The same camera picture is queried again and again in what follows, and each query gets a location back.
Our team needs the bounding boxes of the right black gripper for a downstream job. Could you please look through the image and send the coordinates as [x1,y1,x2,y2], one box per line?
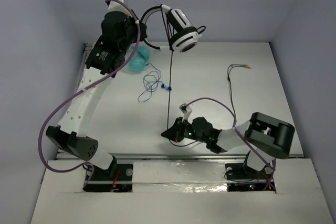
[162,116,208,143]

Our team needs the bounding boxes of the white black headphones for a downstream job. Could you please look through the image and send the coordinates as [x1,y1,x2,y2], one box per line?
[140,4,206,53]

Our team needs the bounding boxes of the black headphone cable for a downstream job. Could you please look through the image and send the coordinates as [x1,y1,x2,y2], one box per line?
[162,6,252,147]

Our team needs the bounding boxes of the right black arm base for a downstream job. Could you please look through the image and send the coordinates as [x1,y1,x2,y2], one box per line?
[224,151,276,192]

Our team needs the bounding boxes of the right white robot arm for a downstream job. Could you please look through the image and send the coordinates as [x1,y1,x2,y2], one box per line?
[161,112,295,180]

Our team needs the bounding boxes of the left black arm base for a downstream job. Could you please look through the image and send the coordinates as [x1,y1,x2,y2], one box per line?
[82,158,133,193]

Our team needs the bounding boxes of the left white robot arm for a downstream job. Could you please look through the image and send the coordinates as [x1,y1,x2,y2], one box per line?
[41,11,146,179]

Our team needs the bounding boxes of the teal cat ear headphones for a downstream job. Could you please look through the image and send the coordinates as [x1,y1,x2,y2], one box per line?
[128,46,151,73]

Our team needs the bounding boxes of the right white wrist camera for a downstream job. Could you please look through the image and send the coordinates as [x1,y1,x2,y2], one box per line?
[179,103,192,123]

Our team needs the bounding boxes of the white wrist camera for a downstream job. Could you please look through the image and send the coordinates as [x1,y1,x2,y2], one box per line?
[179,103,192,123]
[105,0,127,13]

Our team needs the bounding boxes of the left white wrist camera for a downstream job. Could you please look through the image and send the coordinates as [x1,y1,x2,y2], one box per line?
[105,0,127,13]

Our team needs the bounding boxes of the blue thin cable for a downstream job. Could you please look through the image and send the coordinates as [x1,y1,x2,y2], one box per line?
[138,62,173,103]

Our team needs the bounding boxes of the aluminium frame rail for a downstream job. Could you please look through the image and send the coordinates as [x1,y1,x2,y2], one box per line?
[55,43,95,156]

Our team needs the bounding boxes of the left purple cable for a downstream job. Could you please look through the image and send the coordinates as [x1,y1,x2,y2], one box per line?
[38,0,141,190]

